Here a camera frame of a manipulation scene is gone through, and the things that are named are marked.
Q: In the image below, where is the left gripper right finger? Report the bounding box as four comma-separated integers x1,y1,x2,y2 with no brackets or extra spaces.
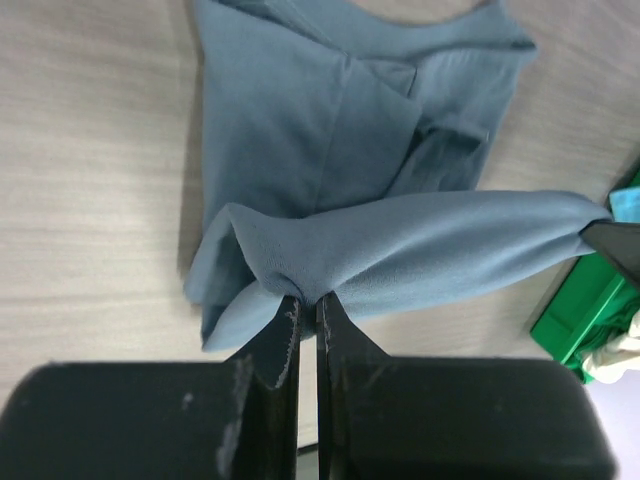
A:
316,292,395,479

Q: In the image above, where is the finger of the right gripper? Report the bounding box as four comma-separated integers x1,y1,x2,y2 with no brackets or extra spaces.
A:
580,221,640,290

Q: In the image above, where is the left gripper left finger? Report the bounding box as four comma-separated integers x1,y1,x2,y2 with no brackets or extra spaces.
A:
219,296,302,479

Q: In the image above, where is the grey-blue t shirt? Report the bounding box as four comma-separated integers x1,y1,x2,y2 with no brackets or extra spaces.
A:
184,1,609,351

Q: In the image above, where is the light blue cloth in bin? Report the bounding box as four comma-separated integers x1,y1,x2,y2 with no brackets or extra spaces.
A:
609,186,640,224

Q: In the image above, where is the green plastic bin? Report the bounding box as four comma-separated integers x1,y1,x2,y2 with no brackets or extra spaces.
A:
531,173,639,384

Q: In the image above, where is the green t shirt in bin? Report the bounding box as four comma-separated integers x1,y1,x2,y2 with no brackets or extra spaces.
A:
571,295,639,368

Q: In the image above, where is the white t shirt in bin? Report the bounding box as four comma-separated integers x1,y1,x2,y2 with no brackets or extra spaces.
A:
581,312,639,384

